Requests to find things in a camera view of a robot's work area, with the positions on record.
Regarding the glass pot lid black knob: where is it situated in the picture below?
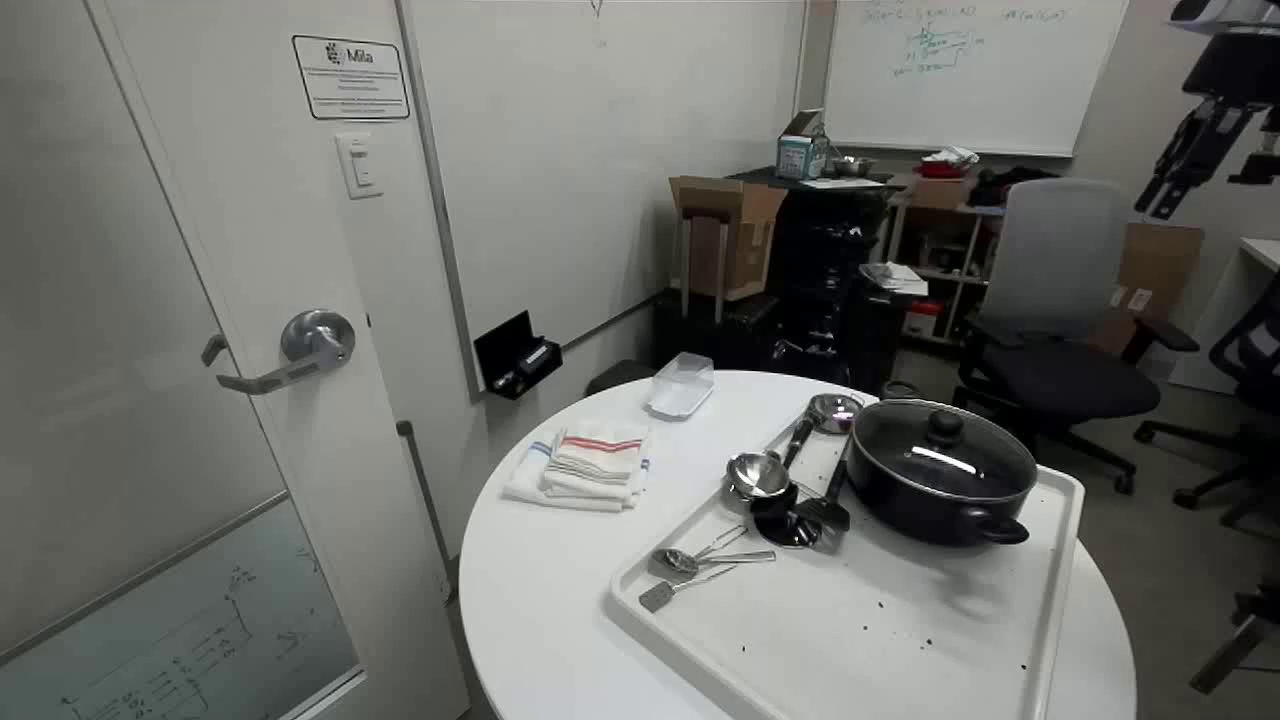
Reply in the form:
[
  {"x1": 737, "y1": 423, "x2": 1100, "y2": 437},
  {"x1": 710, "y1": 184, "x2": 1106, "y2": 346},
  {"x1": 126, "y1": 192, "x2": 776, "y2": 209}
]
[{"x1": 849, "y1": 397, "x2": 1036, "y2": 500}]

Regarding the black slotted spatula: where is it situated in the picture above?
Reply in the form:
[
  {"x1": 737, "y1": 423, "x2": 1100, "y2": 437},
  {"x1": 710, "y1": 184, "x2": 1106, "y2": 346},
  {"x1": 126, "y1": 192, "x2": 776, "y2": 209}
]
[{"x1": 747, "y1": 486, "x2": 854, "y2": 554}]

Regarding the wall whiteboard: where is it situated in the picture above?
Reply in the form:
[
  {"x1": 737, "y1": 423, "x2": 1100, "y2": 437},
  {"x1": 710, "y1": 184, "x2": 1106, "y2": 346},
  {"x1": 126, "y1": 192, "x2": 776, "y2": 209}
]
[{"x1": 823, "y1": 0, "x2": 1128, "y2": 157}]

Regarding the white door sign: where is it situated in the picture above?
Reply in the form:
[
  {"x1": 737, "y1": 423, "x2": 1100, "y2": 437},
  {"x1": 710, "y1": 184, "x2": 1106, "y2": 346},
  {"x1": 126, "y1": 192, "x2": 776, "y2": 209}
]
[{"x1": 292, "y1": 35, "x2": 408, "y2": 121}]

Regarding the round white table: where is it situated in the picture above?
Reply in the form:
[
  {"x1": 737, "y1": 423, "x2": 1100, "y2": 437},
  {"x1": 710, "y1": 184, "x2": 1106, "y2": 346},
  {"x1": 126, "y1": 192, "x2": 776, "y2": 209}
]
[{"x1": 461, "y1": 371, "x2": 1138, "y2": 720}]

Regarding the clear plastic container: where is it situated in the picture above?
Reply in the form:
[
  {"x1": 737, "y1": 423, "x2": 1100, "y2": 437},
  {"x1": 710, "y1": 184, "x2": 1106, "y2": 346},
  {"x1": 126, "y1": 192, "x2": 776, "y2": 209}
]
[{"x1": 645, "y1": 353, "x2": 713, "y2": 419}]

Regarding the white light switch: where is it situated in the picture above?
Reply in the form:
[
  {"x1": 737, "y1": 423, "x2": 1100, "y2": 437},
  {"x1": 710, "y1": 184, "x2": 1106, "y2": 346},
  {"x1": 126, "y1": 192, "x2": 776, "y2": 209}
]
[{"x1": 335, "y1": 137, "x2": 379, "y2": 199}]

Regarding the grey black office chair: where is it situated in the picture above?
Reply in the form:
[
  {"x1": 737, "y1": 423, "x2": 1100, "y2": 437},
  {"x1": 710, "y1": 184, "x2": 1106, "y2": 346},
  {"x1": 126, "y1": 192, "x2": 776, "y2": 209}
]
[{"x1": 953, "y1": 178, "x2": 1195, "y2": 495}]

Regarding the cardboard box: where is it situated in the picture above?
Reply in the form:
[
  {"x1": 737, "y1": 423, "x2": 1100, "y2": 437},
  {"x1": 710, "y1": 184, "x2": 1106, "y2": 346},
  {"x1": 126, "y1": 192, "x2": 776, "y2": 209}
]
[{"x1": 672, "y1": 177, "x2": 786, "y2": 298}]

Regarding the teal tissue box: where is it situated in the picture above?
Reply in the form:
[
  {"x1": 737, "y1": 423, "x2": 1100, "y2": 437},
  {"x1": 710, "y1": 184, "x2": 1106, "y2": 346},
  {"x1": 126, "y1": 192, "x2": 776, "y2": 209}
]
[{"x1": 776, "y1": 106, "x2": 832, "y2": 178}]

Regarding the black cooking pot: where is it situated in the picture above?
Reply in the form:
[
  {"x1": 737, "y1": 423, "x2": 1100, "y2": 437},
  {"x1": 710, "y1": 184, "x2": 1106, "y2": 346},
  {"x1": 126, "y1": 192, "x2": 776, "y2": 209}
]
[{"x1": 845, "y1": 447, "x2": 1033, "y2": 549}]

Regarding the white plastic tray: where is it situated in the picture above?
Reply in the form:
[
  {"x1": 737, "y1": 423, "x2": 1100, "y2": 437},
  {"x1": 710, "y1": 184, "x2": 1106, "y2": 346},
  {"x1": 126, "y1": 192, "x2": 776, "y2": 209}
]
[{"x1": 603, "y1": 468, "x2": 1086, "y2": 720}]

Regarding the silver door lever handle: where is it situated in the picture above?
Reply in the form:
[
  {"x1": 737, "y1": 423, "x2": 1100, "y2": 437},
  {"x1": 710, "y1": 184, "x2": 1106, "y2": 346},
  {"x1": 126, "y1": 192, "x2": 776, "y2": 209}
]
[{"x1": 219, "y1": 308, "x2": 355, "y2": 397}]

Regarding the steel measuring spoon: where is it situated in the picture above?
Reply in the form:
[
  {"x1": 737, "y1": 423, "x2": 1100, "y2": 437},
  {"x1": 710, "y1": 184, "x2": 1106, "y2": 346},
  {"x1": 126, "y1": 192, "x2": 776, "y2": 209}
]
[{"x1": 642, "y1": 524, "x2": 774, "y2": 610}]

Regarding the wooden shelf unit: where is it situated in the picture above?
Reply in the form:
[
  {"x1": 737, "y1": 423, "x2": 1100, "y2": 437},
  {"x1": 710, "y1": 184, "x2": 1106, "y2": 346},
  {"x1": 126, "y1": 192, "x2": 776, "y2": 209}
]
[{"x1": 881, "y1": 178, "x2": 1004, "y2": 346}]

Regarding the black cabinet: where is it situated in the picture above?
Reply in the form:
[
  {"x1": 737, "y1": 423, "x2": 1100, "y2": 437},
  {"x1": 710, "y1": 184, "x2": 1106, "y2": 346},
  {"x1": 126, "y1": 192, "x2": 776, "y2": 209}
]
[{"x1": 770, "y1": 178, "x2": 891, "y2": 390}]

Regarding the folded white cloth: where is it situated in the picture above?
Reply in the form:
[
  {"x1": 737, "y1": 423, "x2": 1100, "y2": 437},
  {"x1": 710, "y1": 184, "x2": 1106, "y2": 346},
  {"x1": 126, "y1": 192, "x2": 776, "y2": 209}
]
[{"x1": 505, "y1": 429, "x2": 649, "y2": 513}]

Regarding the white door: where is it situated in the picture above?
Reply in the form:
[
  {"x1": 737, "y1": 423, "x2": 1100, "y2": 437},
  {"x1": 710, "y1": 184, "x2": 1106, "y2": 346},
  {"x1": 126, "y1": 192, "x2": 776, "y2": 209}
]
[{"x1": 0, "y1": 0, "x2": 467, "y2": 720}]

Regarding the black camera stand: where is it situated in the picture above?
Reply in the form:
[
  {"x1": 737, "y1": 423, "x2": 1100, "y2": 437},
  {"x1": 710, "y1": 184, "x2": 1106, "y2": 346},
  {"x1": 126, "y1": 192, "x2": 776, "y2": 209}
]
[{"x1": 1138, "y1": 0, "x2": 1280, "y2": 221}]

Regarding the black marker tray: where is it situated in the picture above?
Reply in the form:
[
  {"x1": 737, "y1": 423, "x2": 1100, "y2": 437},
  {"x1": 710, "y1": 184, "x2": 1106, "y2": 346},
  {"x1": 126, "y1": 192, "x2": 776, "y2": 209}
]
[{"x1": 475, "y1": 312, "x2": 564, "y2": 399}]

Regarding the steel ladle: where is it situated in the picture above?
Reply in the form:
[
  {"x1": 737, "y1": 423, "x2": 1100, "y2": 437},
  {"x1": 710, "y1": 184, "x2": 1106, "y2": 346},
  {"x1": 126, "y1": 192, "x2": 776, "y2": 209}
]
[{"x1": 774, "y1": 390, "x2": 861, "y2": 468}]

